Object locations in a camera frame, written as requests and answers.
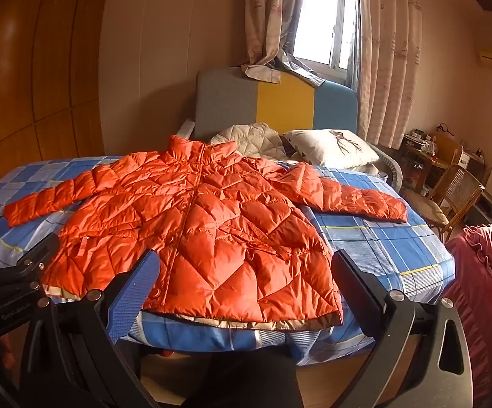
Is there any rattan chair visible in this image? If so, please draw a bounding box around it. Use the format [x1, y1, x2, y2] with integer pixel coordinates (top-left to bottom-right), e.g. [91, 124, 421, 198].
[402, 163, 485, 244]

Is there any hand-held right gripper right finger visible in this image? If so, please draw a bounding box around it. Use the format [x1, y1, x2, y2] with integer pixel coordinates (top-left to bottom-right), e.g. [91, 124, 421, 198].
[331, 249, 474, 408]

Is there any window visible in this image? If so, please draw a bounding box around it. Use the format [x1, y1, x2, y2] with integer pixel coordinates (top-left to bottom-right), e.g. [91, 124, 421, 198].
[292, 0, 360, 81]

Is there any white printed pillow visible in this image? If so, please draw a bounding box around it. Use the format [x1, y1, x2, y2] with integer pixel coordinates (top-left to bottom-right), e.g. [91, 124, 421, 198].
[282, 129, 380, 168]

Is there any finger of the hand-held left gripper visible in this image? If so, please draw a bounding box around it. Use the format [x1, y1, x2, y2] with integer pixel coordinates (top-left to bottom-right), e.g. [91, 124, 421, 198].
[11, 232, 62, 295]

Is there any wooden wardrobe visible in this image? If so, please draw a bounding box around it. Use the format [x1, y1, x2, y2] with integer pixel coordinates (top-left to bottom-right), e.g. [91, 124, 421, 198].
[0, 0, 116, 205]

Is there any white bed rail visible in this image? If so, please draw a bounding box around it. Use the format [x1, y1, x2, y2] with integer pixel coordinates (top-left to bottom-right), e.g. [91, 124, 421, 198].
[175, 120, 196, 141]

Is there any beige patterned curtain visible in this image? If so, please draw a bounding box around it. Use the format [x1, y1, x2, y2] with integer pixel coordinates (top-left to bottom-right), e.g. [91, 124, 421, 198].
[241, 0, 327, 86]
[355, 0, 424, 149]

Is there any orange puffer jacket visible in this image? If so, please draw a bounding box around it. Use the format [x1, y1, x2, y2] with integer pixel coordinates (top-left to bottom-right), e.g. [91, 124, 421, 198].
[3, 135, 409, 333]

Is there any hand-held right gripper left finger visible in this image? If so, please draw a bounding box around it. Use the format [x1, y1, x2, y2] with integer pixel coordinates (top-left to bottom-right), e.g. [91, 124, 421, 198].
[18, 249, 162, 408]

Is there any grey mesh bed rail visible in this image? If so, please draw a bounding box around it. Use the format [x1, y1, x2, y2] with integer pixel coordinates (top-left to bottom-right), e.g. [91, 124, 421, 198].
[369, 143, 405, 188]

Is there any red ruffled blanket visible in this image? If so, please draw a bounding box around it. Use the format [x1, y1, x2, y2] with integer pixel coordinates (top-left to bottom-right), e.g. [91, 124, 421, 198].
[440, 218, 492, 408]

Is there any grey yellow blue headboard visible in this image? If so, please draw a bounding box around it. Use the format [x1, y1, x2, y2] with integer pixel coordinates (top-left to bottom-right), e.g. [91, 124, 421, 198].
[195, 66, 359, 143]

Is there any wooden desk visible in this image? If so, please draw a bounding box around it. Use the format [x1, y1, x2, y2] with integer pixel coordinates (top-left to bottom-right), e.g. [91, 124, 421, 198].
[400, 130, 464, 194]

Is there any cream quilted jacket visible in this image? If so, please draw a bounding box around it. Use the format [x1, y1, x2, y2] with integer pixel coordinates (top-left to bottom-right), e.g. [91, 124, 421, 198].
[209, 122, 291, 160]

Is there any blue plaid bedsheet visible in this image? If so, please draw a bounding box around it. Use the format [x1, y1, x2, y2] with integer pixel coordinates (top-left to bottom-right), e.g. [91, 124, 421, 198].
[0, 155, 456, 366]

